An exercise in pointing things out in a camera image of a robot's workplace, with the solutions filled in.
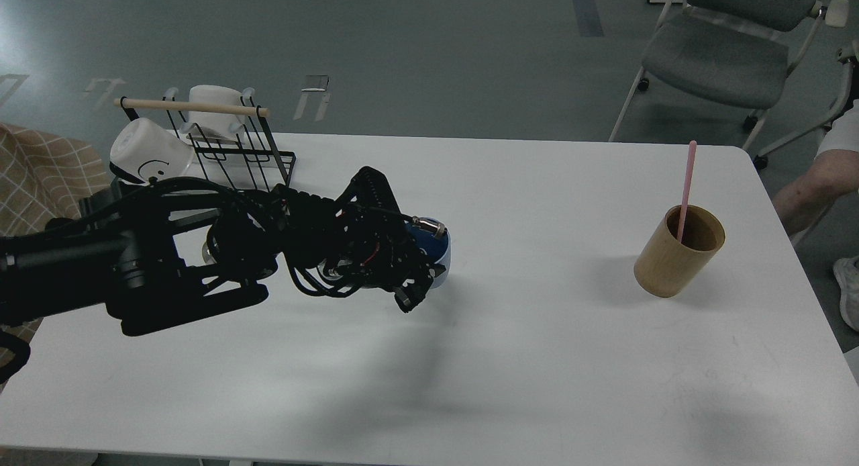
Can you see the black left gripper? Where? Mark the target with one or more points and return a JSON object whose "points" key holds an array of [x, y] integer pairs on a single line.
{"points": [[364, 244]]}

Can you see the blue plastic cup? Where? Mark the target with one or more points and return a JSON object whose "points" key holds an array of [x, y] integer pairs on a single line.
{"points": [[433, 240]]}

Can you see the pink chopstick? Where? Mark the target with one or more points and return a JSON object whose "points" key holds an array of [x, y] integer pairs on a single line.
{"points": [[684, 205]]}

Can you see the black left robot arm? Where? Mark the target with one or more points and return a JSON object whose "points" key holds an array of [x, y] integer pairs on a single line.
{"points": [[185, 249]]}

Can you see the white mug on rack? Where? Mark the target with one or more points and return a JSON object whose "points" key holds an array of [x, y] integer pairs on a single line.
{"points": [[220, 123]]}

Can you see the white smiley mug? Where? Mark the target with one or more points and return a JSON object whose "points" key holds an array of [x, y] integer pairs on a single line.
{"points": [[143, 151]]}

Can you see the beige checkered cloth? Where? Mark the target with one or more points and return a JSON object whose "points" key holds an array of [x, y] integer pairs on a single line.
{"points": [[43, 176]]}

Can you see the grey office chair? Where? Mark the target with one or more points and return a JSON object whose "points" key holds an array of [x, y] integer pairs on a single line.
{"points": [[738, 53]]}

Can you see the white sneaker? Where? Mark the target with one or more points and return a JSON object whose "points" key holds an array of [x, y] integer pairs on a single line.
{"points": [[845, 272]]}

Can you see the black wire cup rack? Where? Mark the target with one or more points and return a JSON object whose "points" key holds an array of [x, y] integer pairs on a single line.
{"points": [[254, 163]]}

